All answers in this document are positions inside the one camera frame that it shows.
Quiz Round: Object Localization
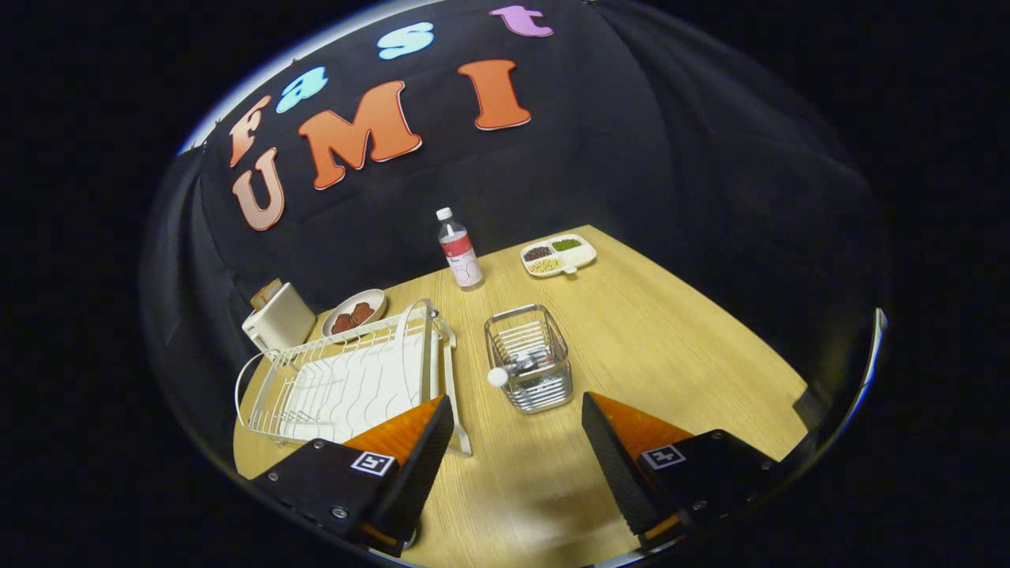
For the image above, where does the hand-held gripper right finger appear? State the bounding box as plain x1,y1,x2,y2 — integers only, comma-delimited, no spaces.
582,391,790,553

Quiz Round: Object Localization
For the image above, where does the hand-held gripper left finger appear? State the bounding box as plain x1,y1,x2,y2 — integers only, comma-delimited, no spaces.
249,394,456,558

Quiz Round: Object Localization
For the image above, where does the metal wire basket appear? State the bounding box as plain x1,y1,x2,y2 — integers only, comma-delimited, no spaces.
484,304,574,414

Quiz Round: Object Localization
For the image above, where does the white wire dish rack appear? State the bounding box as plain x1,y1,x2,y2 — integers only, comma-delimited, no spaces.
234,298,473,458

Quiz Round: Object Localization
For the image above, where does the white-tipped metal spoon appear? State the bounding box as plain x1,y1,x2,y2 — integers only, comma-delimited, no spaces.
487,353,557,388

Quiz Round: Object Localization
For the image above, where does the beige plate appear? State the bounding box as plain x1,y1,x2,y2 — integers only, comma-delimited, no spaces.
321,289,387,342

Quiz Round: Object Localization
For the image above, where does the white divided dish with beans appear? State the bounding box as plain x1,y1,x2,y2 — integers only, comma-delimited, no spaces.
520,234,597,278

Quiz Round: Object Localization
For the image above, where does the white toaster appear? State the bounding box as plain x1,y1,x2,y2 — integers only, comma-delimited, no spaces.
241,282,316,353

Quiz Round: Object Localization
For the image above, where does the clear red label water bottle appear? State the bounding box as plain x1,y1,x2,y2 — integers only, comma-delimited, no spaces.
436,207,484,290

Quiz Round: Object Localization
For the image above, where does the black backdrop cloth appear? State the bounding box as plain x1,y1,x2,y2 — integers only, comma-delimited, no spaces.
140,0,892,443

